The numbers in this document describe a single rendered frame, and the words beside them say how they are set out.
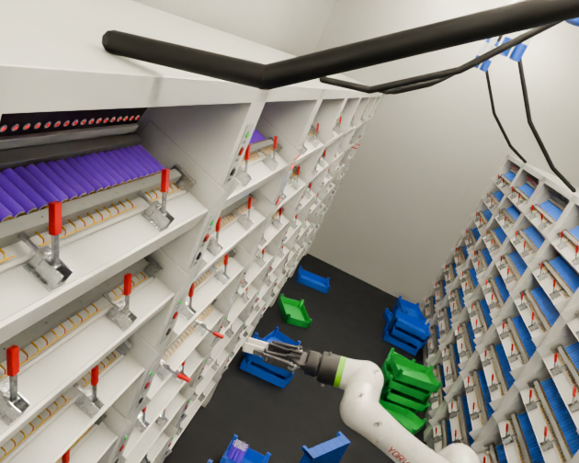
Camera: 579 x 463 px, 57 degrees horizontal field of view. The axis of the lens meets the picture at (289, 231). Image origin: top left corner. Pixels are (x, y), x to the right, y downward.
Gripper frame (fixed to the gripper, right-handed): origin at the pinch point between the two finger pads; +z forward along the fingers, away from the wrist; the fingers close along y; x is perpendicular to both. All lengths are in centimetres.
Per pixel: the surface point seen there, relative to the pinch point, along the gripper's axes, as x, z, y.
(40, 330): 42, 14, -86
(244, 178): 57, 5, -28
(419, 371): -92, -78, 194
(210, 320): -0.4, 18.1, 9.2
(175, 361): -0.6, 17.7, -19.2
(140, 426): -18.0, 21.9, -27.8
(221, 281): 18.6, 13.7, -1.2
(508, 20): 90, -34, -92
